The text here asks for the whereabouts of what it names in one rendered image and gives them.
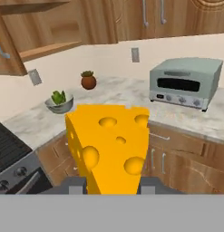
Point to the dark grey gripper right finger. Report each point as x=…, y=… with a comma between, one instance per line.
x=150, y=185

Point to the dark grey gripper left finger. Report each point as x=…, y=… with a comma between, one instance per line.
x=74, y=185

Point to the yellow cheese wedge with holes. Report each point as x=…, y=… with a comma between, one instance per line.
x=113, y=148

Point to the grey bowl with green salad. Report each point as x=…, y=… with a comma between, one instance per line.
x=59, y=103

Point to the wooden base cupboard door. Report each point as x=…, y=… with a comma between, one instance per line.
x=150, y=164
x=189, y=173

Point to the wooden corner base cupboard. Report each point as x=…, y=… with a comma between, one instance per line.
x=56, y=158

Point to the wooden drawer front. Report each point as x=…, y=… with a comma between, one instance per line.
x=177, y=142

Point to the black and steel stove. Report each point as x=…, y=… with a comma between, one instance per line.
x=13, y=163

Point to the brown pot with green plant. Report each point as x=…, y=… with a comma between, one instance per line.
x=88, y=81

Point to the pale grey toaster oven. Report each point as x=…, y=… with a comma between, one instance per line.
x=186, y=82

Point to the grey wall socket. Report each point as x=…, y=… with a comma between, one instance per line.
x=35, y=77
x=135, y=55

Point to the open wooden wall cupboard door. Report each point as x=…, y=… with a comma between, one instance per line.
x=4, y=48

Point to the wooden wall cupboard with shelf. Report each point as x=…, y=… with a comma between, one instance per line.
x=46, y=27

